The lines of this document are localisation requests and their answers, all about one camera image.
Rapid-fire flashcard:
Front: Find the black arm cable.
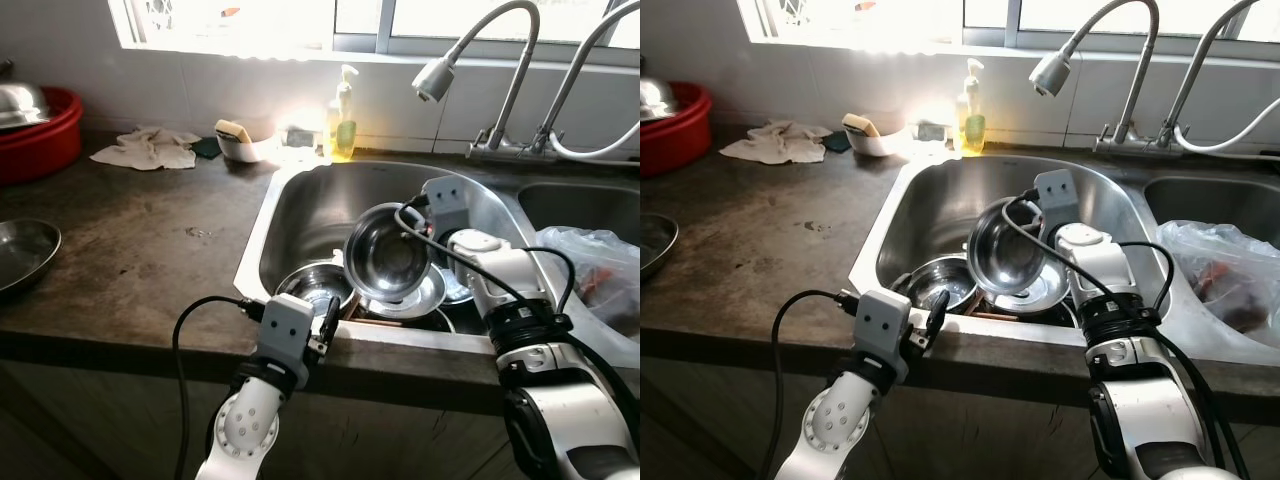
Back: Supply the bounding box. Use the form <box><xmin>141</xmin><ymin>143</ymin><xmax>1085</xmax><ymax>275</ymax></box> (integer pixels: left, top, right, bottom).
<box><xmin>394</xmin><ymin>203</ymin><xmax>641</xmax><ymax>426</ymax></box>
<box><xmin>171</xmin><ymin>294</ymin><xmax>267</xmax><ymax>480</ymax></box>
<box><xmin>1000</xmin><ymin>190</ymin><xmax>1251</xmax><ymax>480</ymax></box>
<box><xmin>760</xmin><ymin>289</ymin><xmax>863</xmax><ymax>480</ymax></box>

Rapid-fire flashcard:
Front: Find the red plastic basin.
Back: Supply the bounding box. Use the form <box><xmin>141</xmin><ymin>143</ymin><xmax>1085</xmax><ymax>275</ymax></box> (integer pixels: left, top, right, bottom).
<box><xmin>640</xmin><ymin>81</ymin><xmax>714</xmax><ymax>180</ymax></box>
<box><xmin>0</xmin><ymin>85</ymin><xmax>85</xmax><ymax>187</ymax></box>

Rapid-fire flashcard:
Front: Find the clear plastic bag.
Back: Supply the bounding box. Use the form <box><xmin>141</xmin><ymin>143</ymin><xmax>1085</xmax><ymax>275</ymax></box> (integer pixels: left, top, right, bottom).
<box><xmin>533</xmin><ymin>226</ymin><xmax>641</xmax><ymax>343</ymax></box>
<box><xmin>1156</xmin><ymin>219</ymin><xmax>1280</xmax><ymax>338</ymax></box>

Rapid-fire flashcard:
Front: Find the round steel bowl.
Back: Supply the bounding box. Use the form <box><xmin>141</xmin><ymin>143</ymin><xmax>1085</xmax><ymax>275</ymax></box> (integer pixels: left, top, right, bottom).
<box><xmin>342</xmin><ymin>202</ymin><xmax>434</xmax><ymax>305</ymax></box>
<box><xmin>966</xmin><ymin>196</ymin><xmax>1052</xmax><ymax>299</ymax></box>

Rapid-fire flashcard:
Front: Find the stainless steel double sink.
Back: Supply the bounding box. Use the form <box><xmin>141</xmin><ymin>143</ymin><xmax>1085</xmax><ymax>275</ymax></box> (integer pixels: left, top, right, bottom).
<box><xmin>847</xmin><ymin>153</ymin><xmax>1280</xmax><ymax>369</ymax></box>
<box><xmin>233</xmin><ymin>158</ymin><xmax>641</xmax><ymax>369</ymax></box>

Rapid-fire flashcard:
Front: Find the grey window frame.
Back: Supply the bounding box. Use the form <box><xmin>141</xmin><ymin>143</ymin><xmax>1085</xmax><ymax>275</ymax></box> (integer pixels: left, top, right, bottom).
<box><xmin>107</xmin><ymin>0</ymin><xmax>641</xmax><ymax>69</ymax></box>
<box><xmin>736</xmin><ymin>0</ymin><xmax>1280</xmax><ymax>63</ymax></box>

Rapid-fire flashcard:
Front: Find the yellow dish soap bottle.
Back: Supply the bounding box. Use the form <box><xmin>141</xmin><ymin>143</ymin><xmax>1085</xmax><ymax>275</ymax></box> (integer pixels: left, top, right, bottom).
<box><xmin>954</xmin><ymin>57</ymin><xmax>989</xmax><ymax>157</ymax></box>
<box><xmin>324</xmin><ymin>64</ymin><xmax>360</xmax><ymax>163</ymax></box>

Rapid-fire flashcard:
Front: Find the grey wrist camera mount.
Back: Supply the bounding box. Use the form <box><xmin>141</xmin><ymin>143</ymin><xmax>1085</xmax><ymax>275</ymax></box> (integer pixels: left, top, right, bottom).
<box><xmin>1032</xmin><ymin>169</ymin><xmax>1082</xmax><ymax>235</ymax></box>
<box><xmin>421</xmin><ymin>176</ymin><xmax>472</xmax><ymax>242</ymax></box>
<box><xmin>257</xmin><ymin>294</ymin><xmax>317</xmax><ymax>388</ymax></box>
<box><xmin>857</xmin><ymin>289</ymin><xmax>914</xmax><ymax>387</ymax></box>

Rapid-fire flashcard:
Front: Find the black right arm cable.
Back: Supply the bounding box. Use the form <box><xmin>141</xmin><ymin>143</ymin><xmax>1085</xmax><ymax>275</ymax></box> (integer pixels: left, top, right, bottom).
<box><xmin>1000</xmin><ymin>190</ymin><xmax>1251</xmax><ymax>480</ymax></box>
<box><xmin>394</xmin><ymin>203</ymin><xmax>641</xmax><ymax>426</ymax></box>

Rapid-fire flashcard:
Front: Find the white water hose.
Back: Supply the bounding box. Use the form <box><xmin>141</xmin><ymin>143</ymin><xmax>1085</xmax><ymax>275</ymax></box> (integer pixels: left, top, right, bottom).
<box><xmin>548</xmin><ymin>120</ymin><xmax>641</xmax><ymax>163</ymax></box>
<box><xmin>1173</xmin><ymin>118</ymin><xmax>1280</xmax><ymax>159</ymax></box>

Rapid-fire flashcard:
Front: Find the white ceramic bowl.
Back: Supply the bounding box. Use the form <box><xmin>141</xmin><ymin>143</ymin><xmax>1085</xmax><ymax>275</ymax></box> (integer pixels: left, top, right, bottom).
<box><xmin>843</xmin><ymin>120</ymin><xmax>908</xmax><ymax>159</ymax></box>
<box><xmin>215</xmin><ymin>126</ymin><xmax>283</xmax><ymax>164</ymax></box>

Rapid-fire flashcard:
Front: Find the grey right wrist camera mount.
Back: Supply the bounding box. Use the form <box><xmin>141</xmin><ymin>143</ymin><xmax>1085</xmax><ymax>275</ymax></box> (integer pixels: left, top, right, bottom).
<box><xmin>1032</xmin><ymin>169</ymin><xmax>1082</xmax><ymax>235</ymax></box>
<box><xmin>421</xmin><ymin>176</ymin><xmax>472</xmax><ymax>242</ymax></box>

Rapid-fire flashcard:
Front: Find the shallow steel plate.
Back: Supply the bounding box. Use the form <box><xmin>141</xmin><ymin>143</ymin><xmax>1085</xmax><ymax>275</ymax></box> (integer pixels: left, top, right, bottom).
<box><xmin>984</xmin><ymin>260</ymin><xmax>1072</xmax><ymax>314</ymax></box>
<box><xmin>355</xmin><ymin>264</ymin><xmax>449</xmax><ymax>322</ymax></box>

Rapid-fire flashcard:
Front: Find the grey faucet with spray head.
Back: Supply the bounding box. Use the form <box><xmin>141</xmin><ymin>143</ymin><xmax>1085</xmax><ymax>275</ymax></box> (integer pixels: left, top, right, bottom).
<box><xmin>1029</xmin><ymin>0</ymin><xmax>1162</xmax><ymax>157</ymax></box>
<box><xmin>412</xmin><ymin>0</ymin><xmax>543</xmax><ymax>163</ymax></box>

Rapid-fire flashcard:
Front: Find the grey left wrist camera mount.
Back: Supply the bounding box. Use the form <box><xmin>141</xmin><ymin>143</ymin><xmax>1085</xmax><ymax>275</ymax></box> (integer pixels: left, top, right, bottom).
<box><xmin>857</xmin><ymin>289</ymin><xmax>914</xmax><ymax>387</ymax></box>
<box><xmin>257</xmin><ymin>294</ymin><xmax>317</xmax><ymax>388</ymax></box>

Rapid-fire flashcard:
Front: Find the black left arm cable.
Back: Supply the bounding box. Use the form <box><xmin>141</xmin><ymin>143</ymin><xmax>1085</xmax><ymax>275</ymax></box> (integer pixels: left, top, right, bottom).
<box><xmin>171</xmin><ymin>294</ymin><xmax>267</xmax><ymax>480</ymax></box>
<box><xmin>760</xmin><ymin>289</ymin><xmax>863</xmax><ymax>480</ymax></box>

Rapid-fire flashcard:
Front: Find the grey gooseneck faucet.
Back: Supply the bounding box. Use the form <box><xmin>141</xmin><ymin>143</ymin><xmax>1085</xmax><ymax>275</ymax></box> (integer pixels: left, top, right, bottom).
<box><xmin>1158</xmin><ymin>0</ymin><xmax>1280</xmax><ymax>153</ymax></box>
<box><xmin>532</xmin><ymin>0</ymin><xmax>641</xmax><ymax>163</ymax></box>

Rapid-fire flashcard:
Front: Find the small steel bowl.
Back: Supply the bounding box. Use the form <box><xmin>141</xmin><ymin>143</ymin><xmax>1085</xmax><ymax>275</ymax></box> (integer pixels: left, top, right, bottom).
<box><xmin>903</xmin><ymin>254</ymin><xmax>982</xmax><ymax>315</ymax></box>
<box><xmin>274</xmin><ymin>261</ymin><xmax>357</xmax><ymax>313</ymax></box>

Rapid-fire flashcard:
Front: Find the domed steel lid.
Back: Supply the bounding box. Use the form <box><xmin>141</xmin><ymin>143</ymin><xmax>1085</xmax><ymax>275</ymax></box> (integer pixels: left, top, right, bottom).
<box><xmin>0</xmin><ymin>80</ymin><xmax>50</xmax><ymax>132</ymax></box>
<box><xmin>640</xmin><ymin>77</ymin><xmax>680</xmax><ymax>122</ymax></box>

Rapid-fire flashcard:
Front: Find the deep steel dish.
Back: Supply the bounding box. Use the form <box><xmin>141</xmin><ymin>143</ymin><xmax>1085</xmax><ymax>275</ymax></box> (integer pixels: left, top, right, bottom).
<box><xmin>640</xmin><ymin>212</ymin><xmax>680</xmax><ymax>282</ymax></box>
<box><xmin>0</xmin><ymin>218</ymin><xmax>63</xmax><ymax>298</ymax></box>

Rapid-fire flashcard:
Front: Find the white crumpled cloth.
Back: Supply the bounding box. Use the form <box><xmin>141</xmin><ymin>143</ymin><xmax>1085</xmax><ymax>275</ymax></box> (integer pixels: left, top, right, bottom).
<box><xmin>90</xmin><ymin>125</ymin><xmax>203</xmax><ymax>172</ymax></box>
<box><xmin>719</xmin><ymin>120</ymin><xmax>830</xmax><ymax>167</ymax></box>

